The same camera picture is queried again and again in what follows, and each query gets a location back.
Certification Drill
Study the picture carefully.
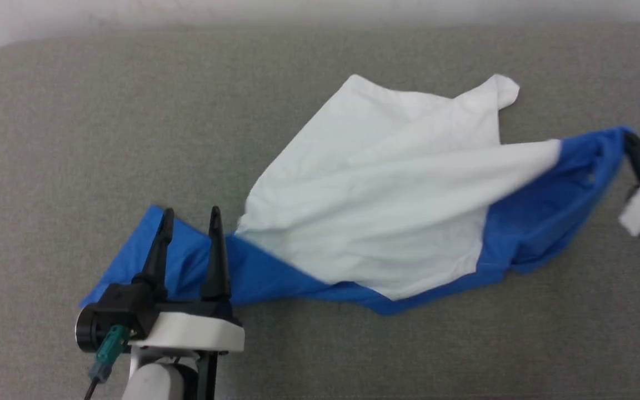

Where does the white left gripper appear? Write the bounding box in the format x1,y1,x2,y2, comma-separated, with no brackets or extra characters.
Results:
130,206,246,354

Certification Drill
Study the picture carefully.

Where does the white and blue t-shirt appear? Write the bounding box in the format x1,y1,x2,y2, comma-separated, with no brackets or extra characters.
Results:
78,73,636,317

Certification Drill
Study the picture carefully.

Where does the grey-green fabric sofa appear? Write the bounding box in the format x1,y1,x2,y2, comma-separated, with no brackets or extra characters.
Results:
0,21,640,400

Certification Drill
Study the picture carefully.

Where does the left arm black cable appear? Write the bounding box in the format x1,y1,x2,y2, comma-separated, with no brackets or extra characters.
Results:
83,326,132,400

